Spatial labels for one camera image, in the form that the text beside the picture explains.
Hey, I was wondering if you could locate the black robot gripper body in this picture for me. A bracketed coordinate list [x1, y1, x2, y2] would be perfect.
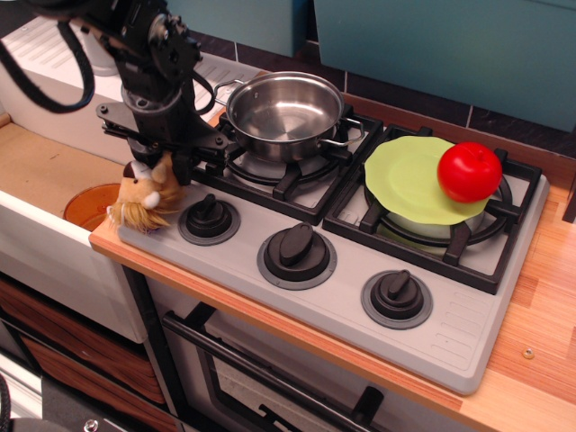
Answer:
[96, 90, 227, 158]

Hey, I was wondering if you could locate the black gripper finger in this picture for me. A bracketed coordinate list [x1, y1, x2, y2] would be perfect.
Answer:
[130, 151, 163, 173]
[172, 152, 194, 186]

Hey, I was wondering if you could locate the stuffed lion toy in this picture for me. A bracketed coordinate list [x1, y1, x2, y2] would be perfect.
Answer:
[107, 152, 185, 233]

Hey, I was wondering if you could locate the red plastic apple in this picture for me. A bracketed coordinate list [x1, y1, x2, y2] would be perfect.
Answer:
[436, 142, 503, 203]

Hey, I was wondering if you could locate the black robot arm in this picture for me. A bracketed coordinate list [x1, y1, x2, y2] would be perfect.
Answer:
[1, 1, 229, 185]

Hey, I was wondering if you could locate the black left stove knob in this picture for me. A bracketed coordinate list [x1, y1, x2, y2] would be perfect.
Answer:
[177, 193, 240, 247]

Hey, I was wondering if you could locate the black stove knob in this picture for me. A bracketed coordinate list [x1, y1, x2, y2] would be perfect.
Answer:
[177, 193, 240, 247]
[361, 270, 433, 330]
[256, 222, 338, 291]

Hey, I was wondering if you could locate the stainless steel pot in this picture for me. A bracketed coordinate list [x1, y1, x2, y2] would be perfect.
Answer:
[213, 71, 365, 164]

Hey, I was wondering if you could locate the black middle stove knob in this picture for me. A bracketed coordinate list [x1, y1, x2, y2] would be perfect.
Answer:
[256, 222, 338, 291]

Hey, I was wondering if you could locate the lime green plate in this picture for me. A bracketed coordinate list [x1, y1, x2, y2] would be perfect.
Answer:
[364, 136, 488, 226]

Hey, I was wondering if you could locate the grey toy stove top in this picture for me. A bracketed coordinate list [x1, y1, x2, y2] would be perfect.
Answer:
[117, 103, 552, 396]

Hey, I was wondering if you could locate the black right stove knob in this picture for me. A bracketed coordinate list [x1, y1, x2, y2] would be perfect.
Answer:
[361, 270, 433, 330]

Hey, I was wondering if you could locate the grey toy faucet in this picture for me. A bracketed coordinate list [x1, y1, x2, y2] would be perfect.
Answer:
[81, 32, 118, 77]

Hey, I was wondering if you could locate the orange plastic bowl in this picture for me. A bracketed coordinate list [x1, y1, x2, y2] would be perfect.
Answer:
[63, 183, 120, 231]

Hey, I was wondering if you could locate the white toy sink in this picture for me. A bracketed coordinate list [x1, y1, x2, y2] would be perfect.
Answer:
[0, 10, 266, 345]

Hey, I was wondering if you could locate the black left burner grate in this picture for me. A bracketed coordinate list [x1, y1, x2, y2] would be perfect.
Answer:
[193, 105, 383, 225]

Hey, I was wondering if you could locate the black burner grate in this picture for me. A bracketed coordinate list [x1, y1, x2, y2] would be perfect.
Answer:
[193, 105, 383, 225]
[323, 126, 549, 294]

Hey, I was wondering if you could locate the wooden drawer front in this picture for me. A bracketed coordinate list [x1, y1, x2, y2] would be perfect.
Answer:
[1, 274, 177, 431]

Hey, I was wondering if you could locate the black right burner grate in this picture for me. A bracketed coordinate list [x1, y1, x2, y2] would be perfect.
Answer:
[323, 126, 549, 294]

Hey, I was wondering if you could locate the teal wall cabinet left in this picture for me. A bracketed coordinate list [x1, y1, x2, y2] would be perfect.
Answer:
[167, 0, 309, 57]

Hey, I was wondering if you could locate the teal wall cabinet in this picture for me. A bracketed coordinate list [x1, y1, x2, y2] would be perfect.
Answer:
[314, 1, 575, 131]
[167, 0, 309, 57]

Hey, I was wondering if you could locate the oven door with handle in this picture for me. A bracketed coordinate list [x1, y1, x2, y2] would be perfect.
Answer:
[162, 303, 461, 431]

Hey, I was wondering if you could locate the black cable lower left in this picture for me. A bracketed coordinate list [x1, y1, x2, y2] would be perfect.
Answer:
[0, 373, 12, 428]

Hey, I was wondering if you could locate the teal wall cabinet right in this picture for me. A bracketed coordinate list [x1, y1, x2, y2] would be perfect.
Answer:
[314, 1, 575, 131]

